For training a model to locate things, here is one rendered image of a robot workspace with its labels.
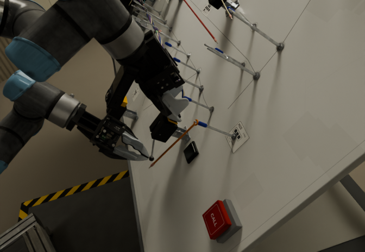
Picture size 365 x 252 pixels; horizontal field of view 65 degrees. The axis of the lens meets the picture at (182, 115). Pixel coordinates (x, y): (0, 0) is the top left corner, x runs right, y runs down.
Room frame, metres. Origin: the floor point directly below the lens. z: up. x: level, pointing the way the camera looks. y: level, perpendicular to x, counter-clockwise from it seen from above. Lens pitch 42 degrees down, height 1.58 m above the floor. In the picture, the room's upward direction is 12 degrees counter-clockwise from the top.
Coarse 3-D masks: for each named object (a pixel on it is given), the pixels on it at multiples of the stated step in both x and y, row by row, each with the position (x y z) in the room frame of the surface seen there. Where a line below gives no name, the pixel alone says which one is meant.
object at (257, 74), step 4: (204, 44) 0.47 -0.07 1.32; (208, 48) 0.45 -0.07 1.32; (212, 48) 0.47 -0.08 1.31; (216, 52) 0.45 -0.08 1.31; (220, 52) 0.47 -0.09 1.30; (220, 56) 0.45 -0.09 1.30; (224, 56) 0.47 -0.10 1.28; (228, 60) 0.45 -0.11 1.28; (232, 60) 0.46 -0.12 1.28; (236, 64) 0.46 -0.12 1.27; (244, 68) 0.46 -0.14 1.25; (248, 72) 0.46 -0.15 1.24; (252, 72) 0.47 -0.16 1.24; (256, 72) 0.48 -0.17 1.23; (256, 76) 0.46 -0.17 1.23
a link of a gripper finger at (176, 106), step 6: (162, 96) 0.48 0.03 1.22; (168, 96) 0.47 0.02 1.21; (168, 102) 0.47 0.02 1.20; (174, 102) 0.47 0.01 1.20; (180, 102) 0.47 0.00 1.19; (186, 102) 0.48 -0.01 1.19; (168, 108) 0.47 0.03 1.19; (174, 108) 0.47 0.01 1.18; (180, 108) 0.47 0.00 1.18; (174, 114) 0.47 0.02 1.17; (174, 120) 0.47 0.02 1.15; (180, 120) 0.48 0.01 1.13
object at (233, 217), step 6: (228, 204) 0.27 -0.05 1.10; (228, 210) 0.26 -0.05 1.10; (234, 210) 0.26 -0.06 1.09; (234, 216) 0.25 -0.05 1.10; (234, 222) 0.23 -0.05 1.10; (240, 222) 0.24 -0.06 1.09; (228, 228) 0.23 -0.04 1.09; (234, 228) 0.23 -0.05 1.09; (240, 228) 0.23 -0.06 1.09; (222, 234) 0.23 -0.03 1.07; (228, 234) 0.22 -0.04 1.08; (216, 240) 0.23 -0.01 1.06; (222, 240) 0.22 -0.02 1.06
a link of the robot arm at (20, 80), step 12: (12, 84) 0.55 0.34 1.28; (24, 84) 0.55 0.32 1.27; (36, 84) 0.56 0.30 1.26; (48, 84) 0.57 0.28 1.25; (12, 96) 0.54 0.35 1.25; (24, 96) 0.53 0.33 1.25; (36, 96) 0.53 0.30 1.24; (48, 96) 0.54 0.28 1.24; (60, 96) 0.55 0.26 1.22; (24, 108) 0.53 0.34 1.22; (36, 108) 0.52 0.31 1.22; (48, 108) 0.52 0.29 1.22
